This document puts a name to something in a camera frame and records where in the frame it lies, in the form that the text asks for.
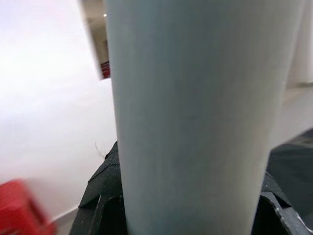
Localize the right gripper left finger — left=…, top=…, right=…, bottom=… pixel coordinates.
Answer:
left=69, top=141, right=125, bottom=235

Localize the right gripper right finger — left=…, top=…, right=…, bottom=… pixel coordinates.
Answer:
left=254, top=171, right=310, bottom=235

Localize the white plastic table leg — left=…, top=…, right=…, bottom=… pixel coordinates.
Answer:
left=101, top=0, right=306, bottom=235

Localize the black tablecloth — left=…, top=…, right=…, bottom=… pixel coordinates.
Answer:
left=268, top=128, right=313, bottom=216

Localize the red plastic stool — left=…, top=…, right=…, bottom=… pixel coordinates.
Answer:
left=0, top=179, right=56, bottom=235

